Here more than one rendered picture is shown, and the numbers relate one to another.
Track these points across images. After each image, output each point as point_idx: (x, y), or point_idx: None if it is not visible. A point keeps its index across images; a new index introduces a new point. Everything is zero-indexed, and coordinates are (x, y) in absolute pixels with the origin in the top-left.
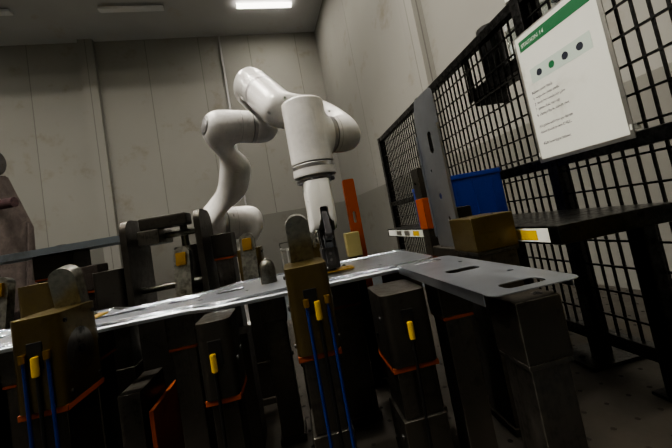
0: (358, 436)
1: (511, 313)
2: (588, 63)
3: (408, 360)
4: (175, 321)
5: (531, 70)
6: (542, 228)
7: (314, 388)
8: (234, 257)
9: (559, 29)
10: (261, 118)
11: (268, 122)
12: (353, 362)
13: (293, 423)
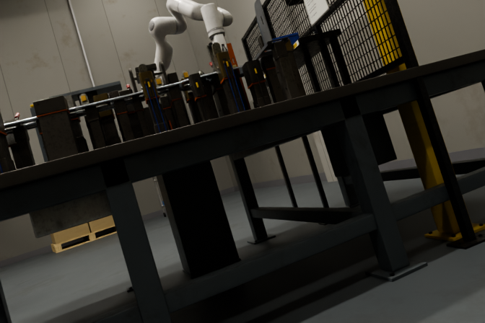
0: None
1: (273, 46)
2: None
3: (255, 79)
4: (172, 89)
5: None
6: (296, 40)
7: (229, 87)
8: None
9: None
10: (180, 19)
11: (192, 17)
12: None
13: None
